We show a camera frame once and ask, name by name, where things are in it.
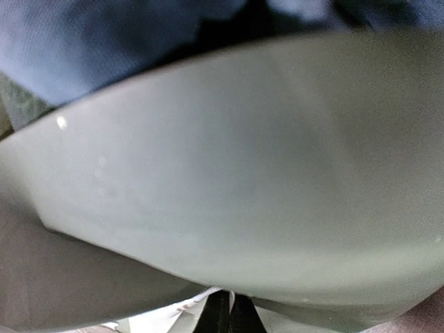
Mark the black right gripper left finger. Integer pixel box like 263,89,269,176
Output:
194,291,230,333

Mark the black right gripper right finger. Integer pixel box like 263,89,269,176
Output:
229,294,267,333

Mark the white ribbon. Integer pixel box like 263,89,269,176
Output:
99,287,221,332

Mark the pink and green wrapping paper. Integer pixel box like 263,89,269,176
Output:
1,30,443,332

